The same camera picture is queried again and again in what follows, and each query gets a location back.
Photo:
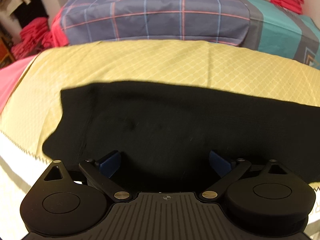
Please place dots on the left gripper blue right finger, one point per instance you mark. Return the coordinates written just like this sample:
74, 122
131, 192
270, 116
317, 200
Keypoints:
220, 165

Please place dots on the teal and grey bedsheet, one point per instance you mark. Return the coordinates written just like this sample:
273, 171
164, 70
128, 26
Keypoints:
277, 31

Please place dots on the yellow patterned bed cover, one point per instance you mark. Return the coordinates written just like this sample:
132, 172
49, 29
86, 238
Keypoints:
34, 109

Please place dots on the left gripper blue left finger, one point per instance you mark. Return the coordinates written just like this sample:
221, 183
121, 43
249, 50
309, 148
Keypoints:
110, 163

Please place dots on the black pants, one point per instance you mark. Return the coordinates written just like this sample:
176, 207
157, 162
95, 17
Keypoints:
169, 131

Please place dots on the pink bed sheet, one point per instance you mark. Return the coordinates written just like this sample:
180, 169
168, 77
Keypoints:
10, 77

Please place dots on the red cloth pile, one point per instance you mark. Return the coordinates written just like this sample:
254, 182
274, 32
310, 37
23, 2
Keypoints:
38, 36

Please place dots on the blue plaid folded quilt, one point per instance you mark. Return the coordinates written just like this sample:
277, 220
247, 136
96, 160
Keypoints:
219, 21

